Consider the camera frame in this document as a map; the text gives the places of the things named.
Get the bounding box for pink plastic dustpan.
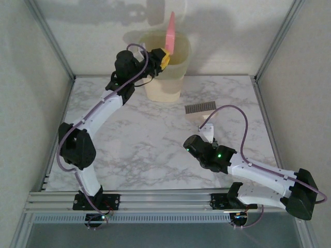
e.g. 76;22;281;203
164;11;176;56

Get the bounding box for cream hand brush grey bristles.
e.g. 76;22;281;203
184;101;217;127

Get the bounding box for translucent plastic bin liner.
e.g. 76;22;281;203
139;30;191;81

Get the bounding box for cream ribbed waste bin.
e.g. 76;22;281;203
139;30;191;103

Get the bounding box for small controller board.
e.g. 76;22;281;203
229;210;250;229
85;212;114;230

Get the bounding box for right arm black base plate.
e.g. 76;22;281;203
210;192;233;210

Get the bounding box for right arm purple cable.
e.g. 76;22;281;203
199;104;328;230

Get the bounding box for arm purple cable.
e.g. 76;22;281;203
56;43;151;229
199;104;328;230

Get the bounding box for thin aluminium table edge rail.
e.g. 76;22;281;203
73;74;257;78

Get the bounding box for aluminium wide mounting rail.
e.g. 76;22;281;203
24;191;262;214

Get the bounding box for aluminium side frame rail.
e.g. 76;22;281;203
252;76;298;181
38;76;76;192

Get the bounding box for aluminium frame post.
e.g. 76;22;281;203
254;0;308;81
24;0;76;81

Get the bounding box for grey slotted cable duct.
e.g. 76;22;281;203
32;213;232;224

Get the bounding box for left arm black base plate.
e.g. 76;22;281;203
73;192;122;211

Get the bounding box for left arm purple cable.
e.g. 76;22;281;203
56;43;151;229

